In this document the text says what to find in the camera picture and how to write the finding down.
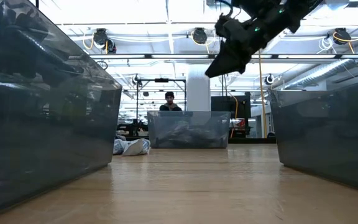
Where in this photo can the ceiling light strip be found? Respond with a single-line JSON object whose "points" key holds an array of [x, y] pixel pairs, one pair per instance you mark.
{"points": [[166, 56]]}

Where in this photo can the silver ventilation duct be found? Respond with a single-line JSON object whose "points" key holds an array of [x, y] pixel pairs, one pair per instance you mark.
{"points": [[319, 73]]}

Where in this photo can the black gantry frame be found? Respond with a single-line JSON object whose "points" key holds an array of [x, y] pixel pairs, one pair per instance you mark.
{"points": [[162, 80]]}

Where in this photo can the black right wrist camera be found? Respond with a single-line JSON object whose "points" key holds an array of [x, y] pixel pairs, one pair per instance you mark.
{"points": [[228, 28]]}

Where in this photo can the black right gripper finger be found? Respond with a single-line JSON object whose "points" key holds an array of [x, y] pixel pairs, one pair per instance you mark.
{"points": [[225, 63], [245, 62]]}

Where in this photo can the black monitor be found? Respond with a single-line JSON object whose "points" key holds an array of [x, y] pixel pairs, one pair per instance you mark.
{"points": [[228, 107]]}

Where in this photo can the person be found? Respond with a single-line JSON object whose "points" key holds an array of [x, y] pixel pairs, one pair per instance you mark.
{"points": [[169, 96]]}

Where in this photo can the blue white toothpaste tube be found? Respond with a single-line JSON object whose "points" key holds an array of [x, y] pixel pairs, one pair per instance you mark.
{"points": [[137, 147], [118, 147]]}

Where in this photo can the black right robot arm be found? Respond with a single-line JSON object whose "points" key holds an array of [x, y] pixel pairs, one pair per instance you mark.
{"points": [[300, 9]]}

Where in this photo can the clear plastic bag dark contents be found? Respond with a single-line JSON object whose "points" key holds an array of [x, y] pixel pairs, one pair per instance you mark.
{"points": [[208, 138], [179, 135]]}

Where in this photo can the white column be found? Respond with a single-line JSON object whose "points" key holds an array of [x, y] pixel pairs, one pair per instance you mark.
{"points": [[197, 93]]}

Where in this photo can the black aluminium table frame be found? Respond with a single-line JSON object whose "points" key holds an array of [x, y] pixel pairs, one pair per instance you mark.
{"points": [[253, 140]]}

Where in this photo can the smoke grey plastic bin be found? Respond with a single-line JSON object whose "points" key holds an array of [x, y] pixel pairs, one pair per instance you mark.
{"points": [[322, 133], [57, 140], [155, 124]]}

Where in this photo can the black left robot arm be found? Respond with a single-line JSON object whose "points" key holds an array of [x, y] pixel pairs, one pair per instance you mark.
{"points": [[17, 40]]}

